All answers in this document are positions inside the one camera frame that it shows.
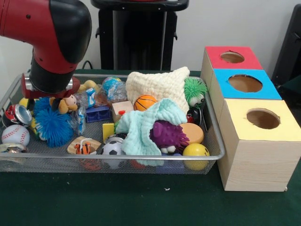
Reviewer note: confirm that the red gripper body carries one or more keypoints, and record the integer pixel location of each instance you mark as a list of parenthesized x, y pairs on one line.
[(47, 95)]

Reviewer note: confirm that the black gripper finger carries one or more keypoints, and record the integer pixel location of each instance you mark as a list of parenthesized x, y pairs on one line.
[(56, 103), (30, 103)]

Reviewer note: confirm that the mint green knitted cloth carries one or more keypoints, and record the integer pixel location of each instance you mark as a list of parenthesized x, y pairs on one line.
[(138, 127)]

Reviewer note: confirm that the cream knitted cloth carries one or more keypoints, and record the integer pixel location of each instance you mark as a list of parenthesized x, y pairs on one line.
[(157, 84)]

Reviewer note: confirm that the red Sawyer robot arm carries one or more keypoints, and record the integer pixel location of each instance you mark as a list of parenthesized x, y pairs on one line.
[(47, 35)]

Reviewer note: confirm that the clear mesh bin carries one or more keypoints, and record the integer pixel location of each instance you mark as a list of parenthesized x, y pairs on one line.
[(141, 164)]

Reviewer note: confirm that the wooden box with three holes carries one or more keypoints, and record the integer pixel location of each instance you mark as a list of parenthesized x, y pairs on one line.
[(256, 160)]

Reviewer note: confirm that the blue spiky ball toy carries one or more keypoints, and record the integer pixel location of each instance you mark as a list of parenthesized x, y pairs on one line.
[(54, 127)]

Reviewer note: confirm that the small baseball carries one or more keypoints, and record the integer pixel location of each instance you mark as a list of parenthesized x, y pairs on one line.
[(15, 134)]

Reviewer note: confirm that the small soccer ball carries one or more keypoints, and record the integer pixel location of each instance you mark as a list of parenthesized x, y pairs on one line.
[(113, 148)]

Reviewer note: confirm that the small orange basketball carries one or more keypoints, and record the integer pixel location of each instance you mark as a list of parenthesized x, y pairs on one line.
[(144, 102)]

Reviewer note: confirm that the purple spiky toy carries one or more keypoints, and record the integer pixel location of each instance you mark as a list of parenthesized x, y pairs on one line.
[(168, 134)]

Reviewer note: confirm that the green spiky ball toy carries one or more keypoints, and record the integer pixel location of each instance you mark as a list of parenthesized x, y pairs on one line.
[(195, 88)]

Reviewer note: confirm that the yellow smiley ball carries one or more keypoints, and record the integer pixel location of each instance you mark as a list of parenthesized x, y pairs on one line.
[(195, 149)]

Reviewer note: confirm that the black panel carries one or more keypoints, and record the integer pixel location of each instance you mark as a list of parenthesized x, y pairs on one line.
[(289, 47)]

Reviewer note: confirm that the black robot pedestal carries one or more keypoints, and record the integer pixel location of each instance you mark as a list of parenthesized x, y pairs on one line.
[(136, 35)]

